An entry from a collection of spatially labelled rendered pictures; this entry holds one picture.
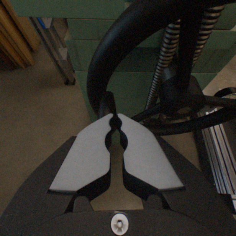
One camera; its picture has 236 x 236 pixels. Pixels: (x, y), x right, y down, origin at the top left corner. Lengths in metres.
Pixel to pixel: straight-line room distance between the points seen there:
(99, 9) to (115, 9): 0.03
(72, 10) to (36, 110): 1.10
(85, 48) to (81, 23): 0.05
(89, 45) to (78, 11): 0.07
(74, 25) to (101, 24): 0.06
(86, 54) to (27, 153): 0.96
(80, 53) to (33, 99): 1.11
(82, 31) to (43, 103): 1.08
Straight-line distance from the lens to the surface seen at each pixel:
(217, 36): 0.28
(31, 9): 0.35
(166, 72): 0.24
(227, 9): 0.26
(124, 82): 0.42
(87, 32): 0.34
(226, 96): 0.50
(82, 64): 0.38
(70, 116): 1.17
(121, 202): 0.97
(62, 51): 1.37
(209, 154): 1.04
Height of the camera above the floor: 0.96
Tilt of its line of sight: 61 degrees down
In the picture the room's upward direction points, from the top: 4 degrees clockwise
